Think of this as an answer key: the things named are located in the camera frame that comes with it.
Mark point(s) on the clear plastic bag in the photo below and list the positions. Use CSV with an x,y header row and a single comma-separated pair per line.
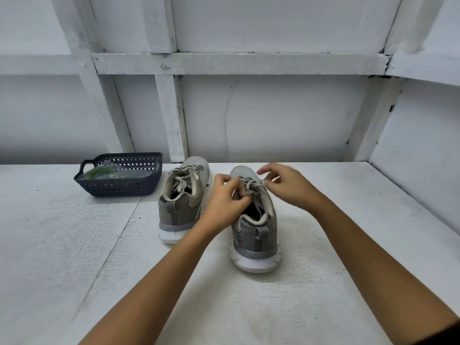
x,y
138,171

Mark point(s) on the person's left hand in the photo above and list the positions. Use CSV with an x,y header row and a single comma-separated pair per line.
x,y
219,208

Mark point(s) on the person's black sleeve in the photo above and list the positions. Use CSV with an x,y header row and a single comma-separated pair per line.
x,y
444,335

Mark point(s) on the person's left forearm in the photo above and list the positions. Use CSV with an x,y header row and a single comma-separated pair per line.
x,y
151,287

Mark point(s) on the dark blue plastic basket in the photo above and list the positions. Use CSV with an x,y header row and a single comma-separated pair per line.
x,y
118,188

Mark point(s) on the person's right forearm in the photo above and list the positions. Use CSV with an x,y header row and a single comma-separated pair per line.
x,y
373,269

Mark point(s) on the grey sneaker with white sole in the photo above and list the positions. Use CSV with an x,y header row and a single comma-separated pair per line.
x,y
256,240
179,211

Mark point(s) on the green leafy item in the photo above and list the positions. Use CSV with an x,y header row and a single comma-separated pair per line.
x,y
99,172

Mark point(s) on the person's right thumb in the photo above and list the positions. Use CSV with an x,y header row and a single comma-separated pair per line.
x,y
270,179

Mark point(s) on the person's left thumb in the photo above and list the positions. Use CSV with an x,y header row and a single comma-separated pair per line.
x,y
243,201

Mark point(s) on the person's right hand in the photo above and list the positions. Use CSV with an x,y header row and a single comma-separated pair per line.
x,y
294,188

